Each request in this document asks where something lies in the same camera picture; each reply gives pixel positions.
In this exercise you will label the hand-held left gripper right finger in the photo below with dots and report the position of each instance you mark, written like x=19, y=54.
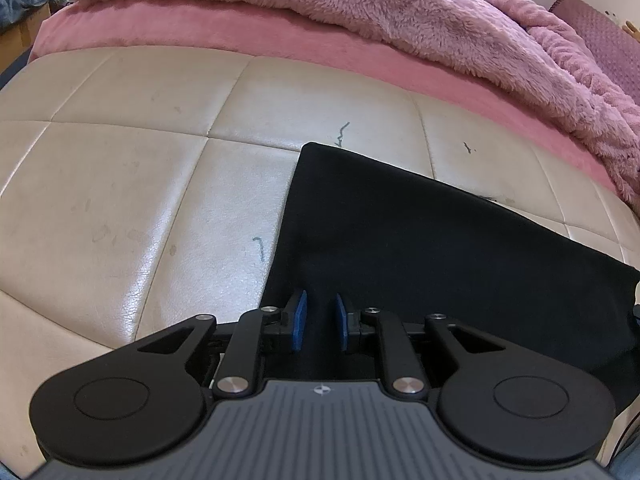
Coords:
x=342, y=321

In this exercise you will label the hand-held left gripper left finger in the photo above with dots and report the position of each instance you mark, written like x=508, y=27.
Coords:
x=299, y=321

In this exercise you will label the black pants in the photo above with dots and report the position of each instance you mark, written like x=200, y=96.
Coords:
x=430, y=260

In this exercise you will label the cream leather mattress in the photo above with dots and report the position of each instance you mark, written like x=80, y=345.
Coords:
x=125, y=200

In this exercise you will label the pink bed sheet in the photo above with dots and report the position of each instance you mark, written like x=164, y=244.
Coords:
x=210, y=27

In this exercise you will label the pink fluffy blanket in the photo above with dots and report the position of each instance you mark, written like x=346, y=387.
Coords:
x=380, y=10

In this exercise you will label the person's blue jeans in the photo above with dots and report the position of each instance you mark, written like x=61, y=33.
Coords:
x=625, y=462

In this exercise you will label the cardboard box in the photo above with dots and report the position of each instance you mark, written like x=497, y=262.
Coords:
x=25, y=30

